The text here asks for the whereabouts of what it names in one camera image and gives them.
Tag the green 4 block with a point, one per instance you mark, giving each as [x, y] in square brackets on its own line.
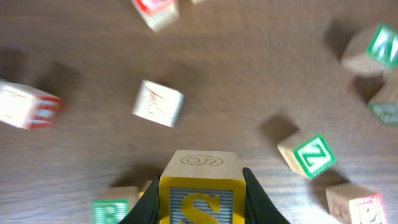
[384, 103]

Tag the green A block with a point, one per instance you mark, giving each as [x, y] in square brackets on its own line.
[371, 51]

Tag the green Z block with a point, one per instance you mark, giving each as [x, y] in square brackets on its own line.
[307, 153]

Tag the plain wooden block centre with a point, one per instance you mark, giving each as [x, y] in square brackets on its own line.
[158, 103]

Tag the plain wooden block by X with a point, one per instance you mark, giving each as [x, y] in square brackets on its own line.
[199, 1]

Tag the wooden block red side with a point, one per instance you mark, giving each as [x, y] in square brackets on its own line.
[26, 107]

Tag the red Q block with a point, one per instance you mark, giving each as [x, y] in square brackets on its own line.
[157, 14]

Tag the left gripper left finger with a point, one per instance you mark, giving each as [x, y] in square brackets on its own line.
[147, 209]

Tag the red E block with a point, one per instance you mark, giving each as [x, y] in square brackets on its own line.
[353, 204]

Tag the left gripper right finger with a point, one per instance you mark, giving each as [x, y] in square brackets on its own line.
[259, 208]

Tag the green R block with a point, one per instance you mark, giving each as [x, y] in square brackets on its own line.
[114, 204]

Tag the yellow S block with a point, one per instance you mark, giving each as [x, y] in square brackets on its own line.
[202, 187]

